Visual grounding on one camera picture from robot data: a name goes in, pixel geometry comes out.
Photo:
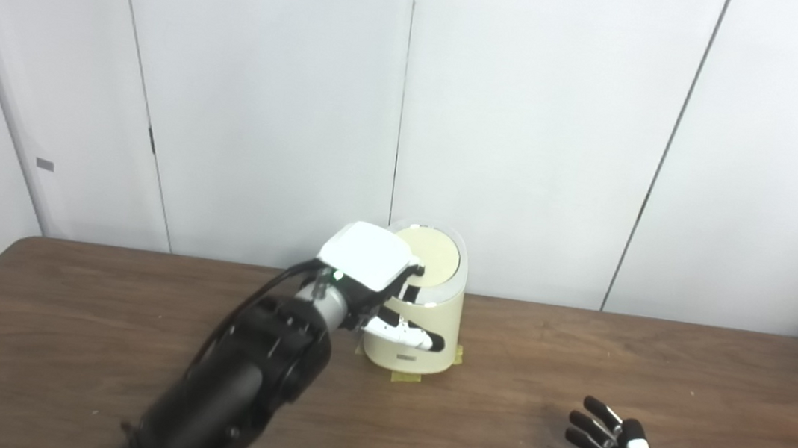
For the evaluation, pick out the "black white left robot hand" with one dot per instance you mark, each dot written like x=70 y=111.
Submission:
x=365 y=254

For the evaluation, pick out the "round cream bin lid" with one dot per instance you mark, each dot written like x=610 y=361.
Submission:
x=437 y=255

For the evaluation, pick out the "black wall panel clip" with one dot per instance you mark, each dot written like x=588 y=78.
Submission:
x=151 y=141

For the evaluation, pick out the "grey wall label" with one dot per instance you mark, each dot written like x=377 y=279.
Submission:
x=45 y=165

